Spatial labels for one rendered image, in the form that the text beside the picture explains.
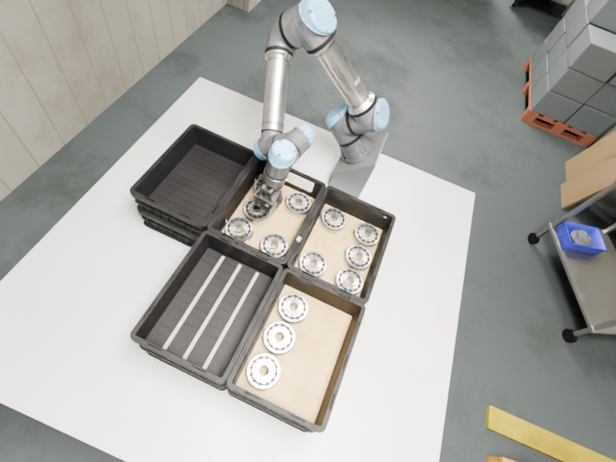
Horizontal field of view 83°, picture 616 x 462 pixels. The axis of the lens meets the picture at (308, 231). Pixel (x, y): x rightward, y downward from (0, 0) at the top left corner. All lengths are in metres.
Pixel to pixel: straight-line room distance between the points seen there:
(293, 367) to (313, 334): 0.12
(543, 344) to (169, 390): 2.28
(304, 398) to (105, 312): 0.74
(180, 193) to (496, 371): 2.05
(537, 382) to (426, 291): 1.28
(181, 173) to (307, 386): 0.92
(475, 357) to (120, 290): 1.98
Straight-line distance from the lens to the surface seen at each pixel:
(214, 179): 1.46
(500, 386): 2.51
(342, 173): 1.57
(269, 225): 1.34
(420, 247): 1.66
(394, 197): 1.76
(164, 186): 1.46
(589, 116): 4.27
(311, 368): 1.18
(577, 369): 2.91
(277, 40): 1.30
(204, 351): 1.17
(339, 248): 1.35
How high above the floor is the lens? 1.98
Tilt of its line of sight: 58 degrees down
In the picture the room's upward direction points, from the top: 20 degrees clockwise
